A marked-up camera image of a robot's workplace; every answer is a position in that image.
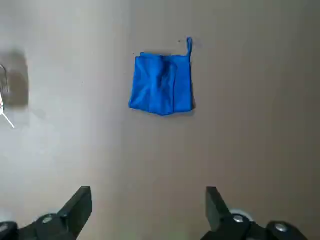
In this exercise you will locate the blue dishcloth with loop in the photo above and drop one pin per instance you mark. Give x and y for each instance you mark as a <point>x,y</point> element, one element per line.
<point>160,82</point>

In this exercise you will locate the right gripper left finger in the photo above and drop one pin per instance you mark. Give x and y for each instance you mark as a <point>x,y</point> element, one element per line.
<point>50,227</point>

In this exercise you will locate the sliced meat skewer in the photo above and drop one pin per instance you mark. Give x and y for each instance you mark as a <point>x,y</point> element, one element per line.
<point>7,120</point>

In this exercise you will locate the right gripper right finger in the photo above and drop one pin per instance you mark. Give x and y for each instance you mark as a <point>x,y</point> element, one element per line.
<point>240,230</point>

